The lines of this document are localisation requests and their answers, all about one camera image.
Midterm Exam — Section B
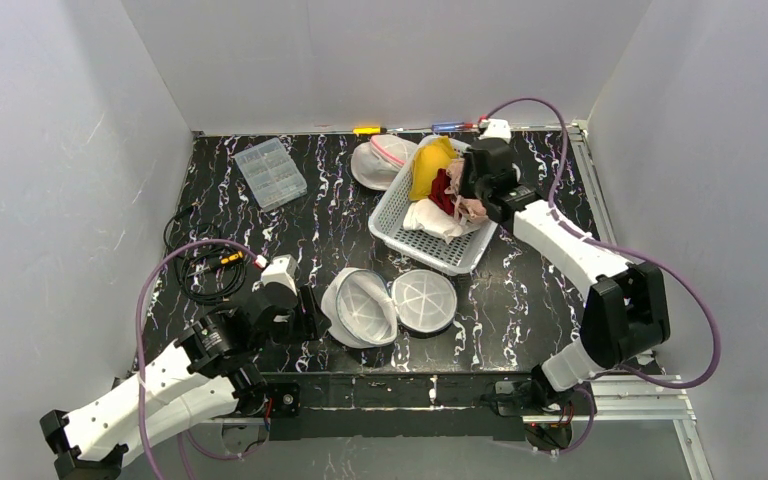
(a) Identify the clear plastic organizer box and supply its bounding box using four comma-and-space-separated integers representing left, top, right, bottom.
232, 138, 307, 212

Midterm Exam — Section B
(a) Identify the black coiled cable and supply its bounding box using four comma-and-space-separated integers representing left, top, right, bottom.
161, 206, 249, 307

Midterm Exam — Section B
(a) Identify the black base frame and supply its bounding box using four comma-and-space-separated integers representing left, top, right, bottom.
265, 373, 586, 451

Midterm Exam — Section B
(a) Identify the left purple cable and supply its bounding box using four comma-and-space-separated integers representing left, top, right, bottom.
134, 239, 269, 480

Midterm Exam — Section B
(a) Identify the white plastic basket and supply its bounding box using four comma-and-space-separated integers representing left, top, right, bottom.
368, 158, 498, 276

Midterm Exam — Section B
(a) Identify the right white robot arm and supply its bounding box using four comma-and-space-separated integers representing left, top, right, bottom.
458, 138, 671, 395

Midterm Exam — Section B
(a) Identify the beige pink bra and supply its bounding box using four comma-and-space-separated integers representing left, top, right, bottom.
444, 157, 490, 227

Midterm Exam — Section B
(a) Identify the red bra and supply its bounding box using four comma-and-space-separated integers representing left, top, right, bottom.
428, 169, 455, 217

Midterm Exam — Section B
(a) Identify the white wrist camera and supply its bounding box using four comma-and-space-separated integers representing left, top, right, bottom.
478, 118, 512, 143
261, 254, 298, 296

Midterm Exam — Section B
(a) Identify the yellow bra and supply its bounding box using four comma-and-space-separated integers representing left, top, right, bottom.
408, 136, 458, 202

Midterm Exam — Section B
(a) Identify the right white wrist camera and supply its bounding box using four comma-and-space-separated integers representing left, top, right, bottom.
478, 118, 512, 143

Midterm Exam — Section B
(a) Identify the white bra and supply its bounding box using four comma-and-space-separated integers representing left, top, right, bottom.
402, 199, 483, 244

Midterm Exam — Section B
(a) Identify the white mesh bag blue zipper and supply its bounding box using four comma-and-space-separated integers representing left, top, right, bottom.
321, 267, 457, 349

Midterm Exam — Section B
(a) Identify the aluminium side rail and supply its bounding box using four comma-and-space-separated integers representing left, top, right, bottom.
568, 120, 713, 479

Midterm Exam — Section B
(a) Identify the white mesh bag pink zipper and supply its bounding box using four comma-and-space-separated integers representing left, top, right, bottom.
350, 134, 419, 191

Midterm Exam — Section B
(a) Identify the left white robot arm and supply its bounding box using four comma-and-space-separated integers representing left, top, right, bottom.
40, 283, 331, 479

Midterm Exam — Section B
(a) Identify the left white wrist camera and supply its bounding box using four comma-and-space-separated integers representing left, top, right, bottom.
261, 254, 298, 296

